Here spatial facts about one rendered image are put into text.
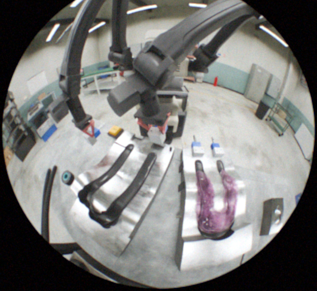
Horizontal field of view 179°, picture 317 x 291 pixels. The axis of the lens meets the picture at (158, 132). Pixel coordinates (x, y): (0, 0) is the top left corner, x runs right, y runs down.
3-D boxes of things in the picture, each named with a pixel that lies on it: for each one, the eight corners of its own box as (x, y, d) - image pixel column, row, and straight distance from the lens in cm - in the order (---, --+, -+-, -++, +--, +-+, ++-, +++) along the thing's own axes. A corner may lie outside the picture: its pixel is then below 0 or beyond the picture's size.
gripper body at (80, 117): (82, 129, 41) (73, 113, 38) (72, 123, 50) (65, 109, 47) (93, 119, 43) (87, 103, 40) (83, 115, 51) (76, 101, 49)
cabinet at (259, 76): (243, 96, 629) (252, 63, 622) (256, 101, 681) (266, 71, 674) (246, 99, 589) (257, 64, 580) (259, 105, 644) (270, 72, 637)
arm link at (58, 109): (80, 79, 35) (67, 75, 42) (49, 99, 31) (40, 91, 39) (84, 108, 42) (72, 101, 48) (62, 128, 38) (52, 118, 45)
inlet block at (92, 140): (104, 125, 57) (100, 118, 54) (109, 128, 54) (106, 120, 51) (87, 142, 54) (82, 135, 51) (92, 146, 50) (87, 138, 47)
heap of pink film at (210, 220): (191, 170, 42) (197, 160, 35) (227, 169, 50) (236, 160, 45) (191, 236, 39) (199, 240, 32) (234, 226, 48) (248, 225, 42)
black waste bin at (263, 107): (251, 112, 446) (258, 98, 433) (260, 115, 475) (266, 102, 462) (256, 118, 410) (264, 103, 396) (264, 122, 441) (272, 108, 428)
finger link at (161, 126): (166, 141, 34) (162, 121, 27) (148, 137, 37) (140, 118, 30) (172, 127, 38) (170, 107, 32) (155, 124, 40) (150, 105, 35)
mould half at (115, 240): (129, 141, 58) (123, 123, 49) (173, 157, 50) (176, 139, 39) (76, 215, 57) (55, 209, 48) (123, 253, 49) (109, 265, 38)
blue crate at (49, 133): (54, 125, 386) (51, 120, 379) (57, 129, 347) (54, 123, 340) (42, 138, 386) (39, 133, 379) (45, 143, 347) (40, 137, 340)
